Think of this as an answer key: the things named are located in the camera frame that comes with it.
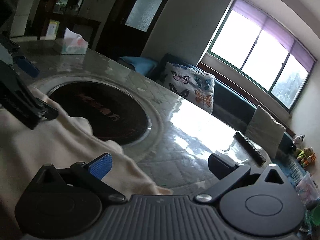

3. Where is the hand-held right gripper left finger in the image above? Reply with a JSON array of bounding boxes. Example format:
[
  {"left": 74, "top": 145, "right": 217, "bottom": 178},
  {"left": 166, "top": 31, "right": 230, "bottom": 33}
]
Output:
[{"left": 24, "top": 152, "right": 127, "bottom": 204}]

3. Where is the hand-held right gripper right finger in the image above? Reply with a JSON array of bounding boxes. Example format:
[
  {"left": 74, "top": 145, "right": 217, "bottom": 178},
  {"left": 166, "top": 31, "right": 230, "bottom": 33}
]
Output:
[{"left": 195, "top": 153, "right": 297, "bottom": 204}]

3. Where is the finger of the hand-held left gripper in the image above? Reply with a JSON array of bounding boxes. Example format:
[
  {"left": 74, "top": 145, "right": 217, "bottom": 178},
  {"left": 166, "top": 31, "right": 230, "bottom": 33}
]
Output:
[
  {"left": 0, "top": 34, "right": 40, "bottom": 78},
  {"left": 0, "top": 60, "right": 59, "bottom": 120}
]

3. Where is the beige hoodie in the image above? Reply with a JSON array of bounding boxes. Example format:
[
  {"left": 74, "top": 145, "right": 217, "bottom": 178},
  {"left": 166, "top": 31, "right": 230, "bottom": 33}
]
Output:
[{"left": 0, "top": 90, "right": 173, "bottom": 230}]

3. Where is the black remote control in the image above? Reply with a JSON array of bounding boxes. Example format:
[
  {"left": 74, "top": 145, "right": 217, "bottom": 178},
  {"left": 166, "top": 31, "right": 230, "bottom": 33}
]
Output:
[{"left": 234, "top": 131, "right": 267, "bottom": 166}]

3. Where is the tissue box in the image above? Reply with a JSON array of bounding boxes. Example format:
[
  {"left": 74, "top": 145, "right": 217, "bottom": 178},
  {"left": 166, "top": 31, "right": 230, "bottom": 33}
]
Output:
[{"left": 60, "top": 27, "right": 88, "bottom": 55}]

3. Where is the white refrigerator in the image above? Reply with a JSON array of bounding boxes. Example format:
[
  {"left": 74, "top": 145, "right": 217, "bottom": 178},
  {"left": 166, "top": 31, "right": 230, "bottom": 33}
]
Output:
[{"left": 9, "top": 0, "right": 40, "bottom": 38}]

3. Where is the round glass turntable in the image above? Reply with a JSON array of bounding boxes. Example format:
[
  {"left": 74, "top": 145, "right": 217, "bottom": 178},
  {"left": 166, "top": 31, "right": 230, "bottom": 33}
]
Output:
[{"left": 29, "top": 74, "right": 164, "bottom": 164}]

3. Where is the plain beige pillow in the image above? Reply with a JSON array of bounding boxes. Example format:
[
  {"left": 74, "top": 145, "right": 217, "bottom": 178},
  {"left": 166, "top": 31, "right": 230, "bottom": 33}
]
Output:
[{"left": 245, "top": 105, "right": 286, "bottom": 158}]

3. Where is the dark wooden sideboard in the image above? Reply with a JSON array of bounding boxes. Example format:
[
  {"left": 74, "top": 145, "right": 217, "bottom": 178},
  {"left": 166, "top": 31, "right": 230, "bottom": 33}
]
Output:
[{"left": 44, "top": 15, "right": 102, "bottom": 50}]

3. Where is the tall dark shelf cabinet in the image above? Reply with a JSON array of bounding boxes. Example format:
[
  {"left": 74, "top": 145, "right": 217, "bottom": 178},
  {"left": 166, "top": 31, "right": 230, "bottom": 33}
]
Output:
[{"left": 32, "top": 0, "right": 95, "bottom": 40}]

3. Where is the dark teal sofa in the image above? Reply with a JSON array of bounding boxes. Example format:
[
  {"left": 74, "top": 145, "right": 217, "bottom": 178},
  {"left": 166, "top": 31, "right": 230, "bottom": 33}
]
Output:
[{"left": 117, "top": 53, "right": 308, "bottom": 188}]

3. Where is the blue sofa blanket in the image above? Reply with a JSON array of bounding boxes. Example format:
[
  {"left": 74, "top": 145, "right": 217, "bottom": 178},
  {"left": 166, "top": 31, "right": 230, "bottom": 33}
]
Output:
[{"left": 272, "top": 152, "right": 307, "bottom": 188}]

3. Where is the butterfly print pillow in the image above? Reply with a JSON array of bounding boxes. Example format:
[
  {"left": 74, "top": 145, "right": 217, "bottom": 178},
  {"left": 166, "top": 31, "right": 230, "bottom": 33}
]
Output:
[{"left": 162, "top": 62, "right": 215, "bottom": 115}]

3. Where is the brown plush toy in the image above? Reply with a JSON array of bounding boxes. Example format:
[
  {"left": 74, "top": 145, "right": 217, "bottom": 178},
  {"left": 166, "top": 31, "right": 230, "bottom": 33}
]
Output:
[{"left": 296, "top": 147, "right": 315, "bottom": 161}]

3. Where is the clear plastic storage box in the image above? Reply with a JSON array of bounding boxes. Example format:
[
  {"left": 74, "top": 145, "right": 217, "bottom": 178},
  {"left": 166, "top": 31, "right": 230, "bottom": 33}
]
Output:
[{"left": 296, "top": 172, "right": 318, "bottom": 205}]

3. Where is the orange plush toy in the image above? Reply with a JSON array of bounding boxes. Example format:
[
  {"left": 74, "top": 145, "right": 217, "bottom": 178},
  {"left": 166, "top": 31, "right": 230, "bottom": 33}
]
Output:
[{"left": 302, "top": 155, "right": 316, "bottom": 167}]

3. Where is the dark wooden door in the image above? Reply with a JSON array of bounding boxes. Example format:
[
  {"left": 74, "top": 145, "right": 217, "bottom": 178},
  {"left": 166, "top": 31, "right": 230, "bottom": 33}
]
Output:
[{"left": 96, "top": 0, "right": 180, "bottom": 60}]

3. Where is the green plastic basin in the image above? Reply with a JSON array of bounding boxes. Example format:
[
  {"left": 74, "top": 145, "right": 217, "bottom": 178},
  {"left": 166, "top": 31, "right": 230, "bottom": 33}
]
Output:
[{"left": 306, "top": 204, "right": 320, "bottom": 230}]

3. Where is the blue cushion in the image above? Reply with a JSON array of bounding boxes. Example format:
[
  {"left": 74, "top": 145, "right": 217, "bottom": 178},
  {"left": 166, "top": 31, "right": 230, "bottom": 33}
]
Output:
[{"left": 117, "top": 56, "right": 158, "bottom": 75}]

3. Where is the green framed window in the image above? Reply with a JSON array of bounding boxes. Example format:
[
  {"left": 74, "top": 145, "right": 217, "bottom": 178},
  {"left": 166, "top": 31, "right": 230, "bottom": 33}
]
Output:
[{"left": 197, "top": 0, "right": 317, "bottom": 113}]

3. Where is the purple window blind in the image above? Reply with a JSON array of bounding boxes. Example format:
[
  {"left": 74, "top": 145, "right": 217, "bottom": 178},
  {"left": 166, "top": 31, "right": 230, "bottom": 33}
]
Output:
[{"left": 230, "top": 0, "right": 317, "bottom": 73}]

